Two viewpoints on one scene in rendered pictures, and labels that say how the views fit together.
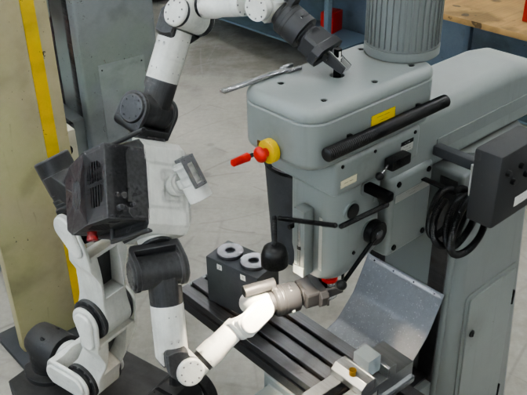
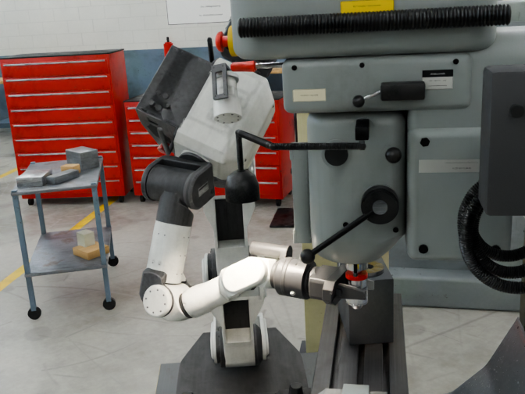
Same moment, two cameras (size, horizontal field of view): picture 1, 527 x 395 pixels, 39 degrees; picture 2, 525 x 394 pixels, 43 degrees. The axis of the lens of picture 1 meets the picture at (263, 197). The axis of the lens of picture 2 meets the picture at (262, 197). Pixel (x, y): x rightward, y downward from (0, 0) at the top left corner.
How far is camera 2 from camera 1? 156 cm
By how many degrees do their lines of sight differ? 49
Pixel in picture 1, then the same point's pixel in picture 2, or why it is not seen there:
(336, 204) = (314, 136)
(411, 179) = (455, 145)
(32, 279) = not seen: hidden behind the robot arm
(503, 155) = (501, 70)
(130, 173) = (183, 80)
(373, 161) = (360, 81)
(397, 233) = (432, 228)
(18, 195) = not seen: hidden behind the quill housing
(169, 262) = (176, 176)
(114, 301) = (230, 256)
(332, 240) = (314, 193)
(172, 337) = (155, 256)
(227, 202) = not seen: outside the picture
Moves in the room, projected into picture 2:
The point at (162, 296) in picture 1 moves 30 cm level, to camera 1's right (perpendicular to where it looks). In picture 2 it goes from (160, 208) to (233, 237)
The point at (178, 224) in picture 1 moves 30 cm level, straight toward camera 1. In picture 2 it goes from (212, 146) to (108, 173)
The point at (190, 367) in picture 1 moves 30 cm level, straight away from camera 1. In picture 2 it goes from (156, 294) to (245, 256)
